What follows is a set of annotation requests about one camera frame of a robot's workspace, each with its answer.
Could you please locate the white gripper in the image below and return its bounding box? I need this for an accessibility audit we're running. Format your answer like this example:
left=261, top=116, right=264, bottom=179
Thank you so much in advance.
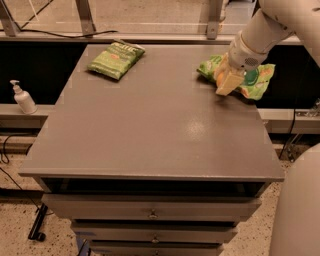
left=214, top=32, right=267, bottom=96

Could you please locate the orange fruit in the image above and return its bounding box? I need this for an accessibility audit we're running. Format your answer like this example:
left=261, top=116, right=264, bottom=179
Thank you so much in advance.
left=216, top=73, right=224, bottom=87

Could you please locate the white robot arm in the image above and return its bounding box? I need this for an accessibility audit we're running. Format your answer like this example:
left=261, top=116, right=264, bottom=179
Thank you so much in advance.
left=214, top=0, right=320, bottom=95

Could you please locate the green rice chip bag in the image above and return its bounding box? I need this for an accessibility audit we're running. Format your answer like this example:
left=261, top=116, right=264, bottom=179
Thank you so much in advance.
left=197, top=54, right=275, bottom=100

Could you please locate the green kettle chip bag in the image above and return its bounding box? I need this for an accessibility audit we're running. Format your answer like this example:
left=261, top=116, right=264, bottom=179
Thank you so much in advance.
left=87, top=39, right=145, bottom=80

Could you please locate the grey drawer cabinet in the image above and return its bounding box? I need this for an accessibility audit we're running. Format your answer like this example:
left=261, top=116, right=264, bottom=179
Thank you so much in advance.
left=20, top=45, right=284, bottom=256

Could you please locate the white pump bottle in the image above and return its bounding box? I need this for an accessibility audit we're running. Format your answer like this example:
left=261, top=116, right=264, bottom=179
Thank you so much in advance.
left=10, top=80, right=37, bottom=114

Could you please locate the black floor stand foot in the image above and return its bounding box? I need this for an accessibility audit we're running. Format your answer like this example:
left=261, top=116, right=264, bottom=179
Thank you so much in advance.
left=28, top=204, right=48, bottom=242

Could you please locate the black cable on rail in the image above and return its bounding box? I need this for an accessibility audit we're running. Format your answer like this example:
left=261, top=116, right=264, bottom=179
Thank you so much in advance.
left=14, top=24, right=119, bottom=39

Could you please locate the black floor cable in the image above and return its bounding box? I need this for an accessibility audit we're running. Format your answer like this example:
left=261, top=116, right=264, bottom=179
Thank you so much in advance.
left=0, top=133, right=41, bottom=211

